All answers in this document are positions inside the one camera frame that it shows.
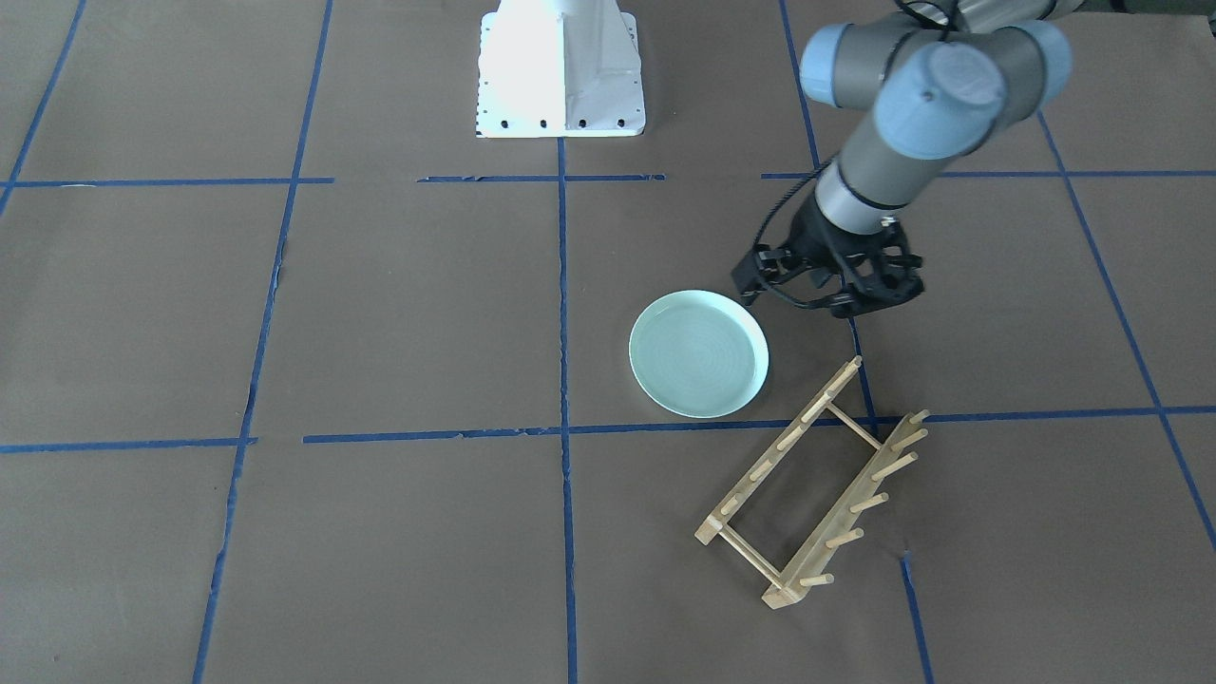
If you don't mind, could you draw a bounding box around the light green ceramic plate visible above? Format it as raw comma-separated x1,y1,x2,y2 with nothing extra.
627,290,771,419

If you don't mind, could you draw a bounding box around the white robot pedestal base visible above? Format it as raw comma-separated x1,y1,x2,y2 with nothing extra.
475,1,647,139

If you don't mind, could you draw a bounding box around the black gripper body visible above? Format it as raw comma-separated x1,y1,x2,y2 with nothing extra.
732,200,925,316

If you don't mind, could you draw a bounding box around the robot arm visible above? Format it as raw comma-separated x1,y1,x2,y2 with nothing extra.
732,1,1081,316

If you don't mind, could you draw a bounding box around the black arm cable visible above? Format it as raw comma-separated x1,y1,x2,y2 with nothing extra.
741,161,837,276

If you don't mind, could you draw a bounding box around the wooden dish rack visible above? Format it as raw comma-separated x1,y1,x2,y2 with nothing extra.
694,355,929,610

